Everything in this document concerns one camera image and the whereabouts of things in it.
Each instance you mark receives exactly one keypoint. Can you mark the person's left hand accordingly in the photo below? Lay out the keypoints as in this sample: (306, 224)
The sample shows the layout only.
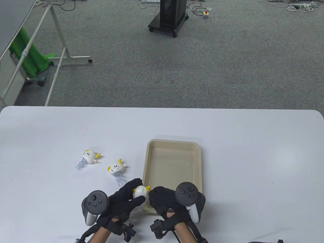
(119, 202)

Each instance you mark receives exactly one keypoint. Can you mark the person's right hand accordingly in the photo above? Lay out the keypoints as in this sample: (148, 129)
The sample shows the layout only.
(164, 202)

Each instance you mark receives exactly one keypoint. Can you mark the white jellyfish mechanical toy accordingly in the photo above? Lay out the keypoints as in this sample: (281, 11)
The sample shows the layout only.
(139, 192)
(116, 168)
(89, 156)

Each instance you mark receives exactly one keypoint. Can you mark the dark grey hand controller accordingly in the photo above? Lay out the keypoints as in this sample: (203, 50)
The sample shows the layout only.
(186, 193)
(95, 201)

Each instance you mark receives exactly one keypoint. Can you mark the person's right forearm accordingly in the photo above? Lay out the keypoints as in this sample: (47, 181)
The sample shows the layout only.
(184, 234)

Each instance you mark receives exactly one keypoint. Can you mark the black left forearm sensor box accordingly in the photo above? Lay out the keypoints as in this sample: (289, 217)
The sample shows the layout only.
(81, 240)

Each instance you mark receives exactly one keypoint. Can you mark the person's left forearm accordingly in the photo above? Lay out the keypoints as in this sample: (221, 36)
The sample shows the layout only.
(101, 235)

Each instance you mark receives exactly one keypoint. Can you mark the beige plastic tray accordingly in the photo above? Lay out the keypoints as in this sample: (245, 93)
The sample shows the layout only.
(174, 164)

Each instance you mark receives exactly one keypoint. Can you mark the white wheeled panel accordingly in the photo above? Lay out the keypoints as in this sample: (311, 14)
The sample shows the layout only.
(17, 86)

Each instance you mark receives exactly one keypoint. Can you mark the green cloth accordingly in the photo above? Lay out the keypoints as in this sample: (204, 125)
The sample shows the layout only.
(30, 60)

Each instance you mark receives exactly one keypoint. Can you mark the black wheeled cart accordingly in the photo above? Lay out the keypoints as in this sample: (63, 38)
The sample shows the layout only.
(169, 12)

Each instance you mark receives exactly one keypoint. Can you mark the grey box with red button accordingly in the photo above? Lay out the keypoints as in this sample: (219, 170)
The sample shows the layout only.
(206, 15)

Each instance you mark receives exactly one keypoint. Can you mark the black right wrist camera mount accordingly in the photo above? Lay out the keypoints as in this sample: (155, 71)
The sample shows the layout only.
(158, 229)

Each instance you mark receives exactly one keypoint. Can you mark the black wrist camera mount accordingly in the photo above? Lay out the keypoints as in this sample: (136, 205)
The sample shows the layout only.
(127, 231)
(158, 229)

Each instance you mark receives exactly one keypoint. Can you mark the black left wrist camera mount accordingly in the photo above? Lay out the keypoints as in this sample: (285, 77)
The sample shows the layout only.
(127, 231)

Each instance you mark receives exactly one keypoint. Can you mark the white metal frame rack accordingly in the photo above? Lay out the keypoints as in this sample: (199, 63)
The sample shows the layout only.
(12, 15)

